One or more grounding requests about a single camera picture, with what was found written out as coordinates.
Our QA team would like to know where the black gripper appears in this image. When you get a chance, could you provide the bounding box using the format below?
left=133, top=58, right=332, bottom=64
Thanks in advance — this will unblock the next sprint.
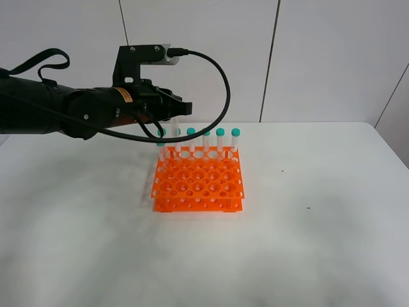
left=113, top=79, right=192, bottom=123

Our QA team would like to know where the green-capped test tube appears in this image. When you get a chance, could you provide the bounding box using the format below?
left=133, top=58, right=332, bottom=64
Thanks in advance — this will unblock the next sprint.
left=171, top=117, right=180, bottom=138

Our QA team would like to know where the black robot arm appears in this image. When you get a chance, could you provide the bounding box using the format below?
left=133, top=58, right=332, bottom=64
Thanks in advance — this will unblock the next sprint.
left=1, top=70, right=192, bottom=140

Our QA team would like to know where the back row tube far left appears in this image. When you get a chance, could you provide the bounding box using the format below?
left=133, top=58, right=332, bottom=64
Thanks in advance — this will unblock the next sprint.
left=157, top=128, right=167, bottom=162

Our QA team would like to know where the second row tube left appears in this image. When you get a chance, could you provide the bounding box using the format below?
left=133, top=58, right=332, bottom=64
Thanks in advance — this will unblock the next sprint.
left=157, top=143, right=169, bottom=169

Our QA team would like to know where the back row tube far right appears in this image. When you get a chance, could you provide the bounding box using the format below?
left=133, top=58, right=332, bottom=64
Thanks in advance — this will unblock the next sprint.
left=231, top=128, right=240, bottom=152

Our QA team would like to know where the orange test tube rack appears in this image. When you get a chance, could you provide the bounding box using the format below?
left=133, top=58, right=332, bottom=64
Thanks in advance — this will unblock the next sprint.
left=151, top=146, right=245, bottom=212

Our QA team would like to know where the black camera cable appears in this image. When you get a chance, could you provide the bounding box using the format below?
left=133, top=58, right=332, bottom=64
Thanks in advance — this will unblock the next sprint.
left=44, top=47, right=231, bottom=143

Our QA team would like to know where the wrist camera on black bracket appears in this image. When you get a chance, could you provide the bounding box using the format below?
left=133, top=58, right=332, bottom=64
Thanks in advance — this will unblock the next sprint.
left=112, top=44, right=189, bottom=86

